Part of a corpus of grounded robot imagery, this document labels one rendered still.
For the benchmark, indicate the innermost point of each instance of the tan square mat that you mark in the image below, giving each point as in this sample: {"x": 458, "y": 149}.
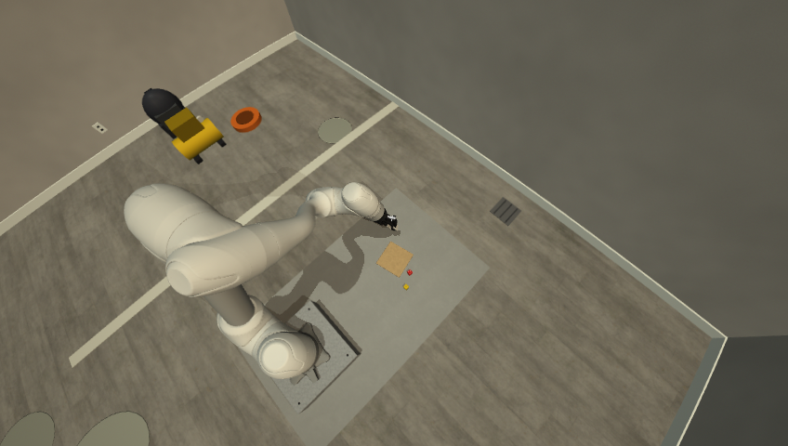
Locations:
{"x": 394, "y": 259}

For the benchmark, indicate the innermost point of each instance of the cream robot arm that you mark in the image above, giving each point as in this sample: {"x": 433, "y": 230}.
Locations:
{"x": 215, "y": 254}

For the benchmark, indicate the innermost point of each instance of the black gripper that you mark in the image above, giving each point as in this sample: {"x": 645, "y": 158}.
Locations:
{"x": 388, "y": 221}

